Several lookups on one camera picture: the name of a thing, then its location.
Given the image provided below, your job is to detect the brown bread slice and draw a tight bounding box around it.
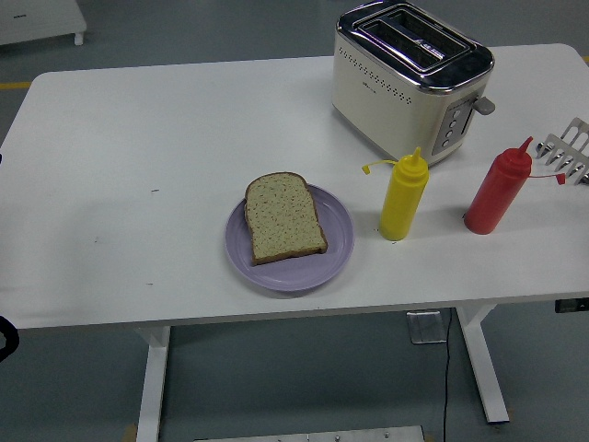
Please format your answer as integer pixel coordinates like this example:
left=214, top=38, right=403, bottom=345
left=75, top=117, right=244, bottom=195
left=243, top=171, right=329, bottom=267

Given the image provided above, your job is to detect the purple round plate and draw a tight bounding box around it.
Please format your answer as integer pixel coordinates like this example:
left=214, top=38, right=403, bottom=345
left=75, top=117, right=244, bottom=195
left=224, top=182, right=356, bottom=293

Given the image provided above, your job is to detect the cream and chrome toaster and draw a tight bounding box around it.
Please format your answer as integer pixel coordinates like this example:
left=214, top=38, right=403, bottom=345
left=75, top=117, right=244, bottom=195
left=331, top=2, right=497, bottom=168

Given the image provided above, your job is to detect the small metal floor plate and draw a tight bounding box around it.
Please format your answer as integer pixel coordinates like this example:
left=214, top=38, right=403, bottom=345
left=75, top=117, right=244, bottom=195
left=405, top=310, right=449, bottom=345

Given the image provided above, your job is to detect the yellow squeeze bottle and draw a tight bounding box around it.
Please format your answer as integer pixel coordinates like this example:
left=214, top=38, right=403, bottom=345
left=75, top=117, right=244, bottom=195
left=362, top=146, right=430, bottom=242

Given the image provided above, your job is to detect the red squeeze bottle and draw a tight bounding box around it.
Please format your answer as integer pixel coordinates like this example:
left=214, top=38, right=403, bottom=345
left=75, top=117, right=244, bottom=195
left=463, top=136, right=567, bottom=236

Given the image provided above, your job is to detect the white table leg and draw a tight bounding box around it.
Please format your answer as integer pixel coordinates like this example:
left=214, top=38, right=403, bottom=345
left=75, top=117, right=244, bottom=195
left=135, top=325, right=172, bottom=442
left=453, top=303, right=511, bottom=425

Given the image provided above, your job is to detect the silver metal toast rack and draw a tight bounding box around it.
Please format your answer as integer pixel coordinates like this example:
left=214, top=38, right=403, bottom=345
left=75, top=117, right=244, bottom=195
left=535, top=117, right=589, bottom=186

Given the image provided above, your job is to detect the black table control panel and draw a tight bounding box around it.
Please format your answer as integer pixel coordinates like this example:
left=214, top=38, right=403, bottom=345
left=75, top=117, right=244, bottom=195
left=554, top=297, right=589, bottom=315

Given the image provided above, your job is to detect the white cabinet with feet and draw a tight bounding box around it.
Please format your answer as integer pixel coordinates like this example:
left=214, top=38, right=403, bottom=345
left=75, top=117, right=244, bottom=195
left=0, top=0, right=88, bottom=47

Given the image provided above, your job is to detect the black floor cable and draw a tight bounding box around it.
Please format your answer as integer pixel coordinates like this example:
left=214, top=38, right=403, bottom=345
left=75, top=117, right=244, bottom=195
left=440, top=308, right=453, bottom=442

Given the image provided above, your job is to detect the large metal base plate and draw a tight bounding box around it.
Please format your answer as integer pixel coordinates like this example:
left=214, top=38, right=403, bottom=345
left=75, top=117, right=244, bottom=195
left=192, top=424, right=425, bottom=442

